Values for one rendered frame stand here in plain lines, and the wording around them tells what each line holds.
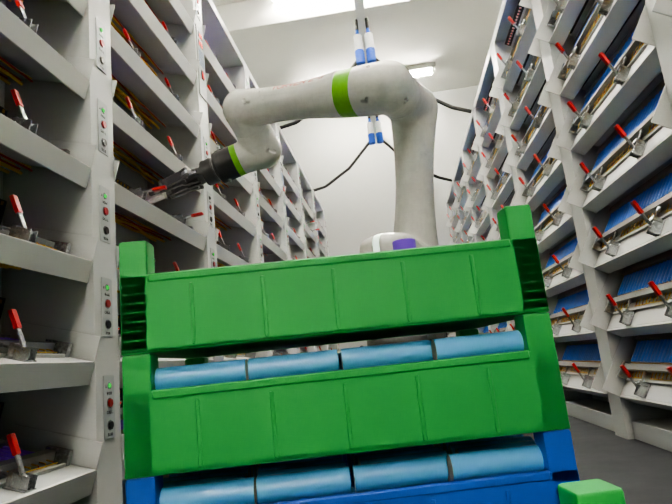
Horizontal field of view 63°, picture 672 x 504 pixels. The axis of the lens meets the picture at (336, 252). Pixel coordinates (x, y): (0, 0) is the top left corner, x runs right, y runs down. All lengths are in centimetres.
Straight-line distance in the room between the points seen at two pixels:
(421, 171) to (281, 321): 105
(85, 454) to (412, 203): 89
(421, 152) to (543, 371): 105
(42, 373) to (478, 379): 81
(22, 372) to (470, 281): 78
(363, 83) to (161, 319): 100
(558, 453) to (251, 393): 21
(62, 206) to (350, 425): 99
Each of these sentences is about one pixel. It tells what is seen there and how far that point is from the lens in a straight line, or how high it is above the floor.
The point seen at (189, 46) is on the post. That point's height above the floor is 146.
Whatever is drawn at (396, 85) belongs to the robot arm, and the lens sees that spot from 130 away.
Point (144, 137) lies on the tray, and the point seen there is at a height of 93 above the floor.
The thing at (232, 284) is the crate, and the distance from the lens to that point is 40.
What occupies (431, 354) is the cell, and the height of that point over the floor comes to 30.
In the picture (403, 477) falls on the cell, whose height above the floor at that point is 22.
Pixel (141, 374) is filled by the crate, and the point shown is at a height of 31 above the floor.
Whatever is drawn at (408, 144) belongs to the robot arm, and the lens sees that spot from 142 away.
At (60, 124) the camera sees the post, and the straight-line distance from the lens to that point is 135.
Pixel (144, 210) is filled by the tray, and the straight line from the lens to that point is 149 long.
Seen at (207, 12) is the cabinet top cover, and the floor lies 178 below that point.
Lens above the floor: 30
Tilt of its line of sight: 11 degrees up
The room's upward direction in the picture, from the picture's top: 6 degrees counter-clockwise
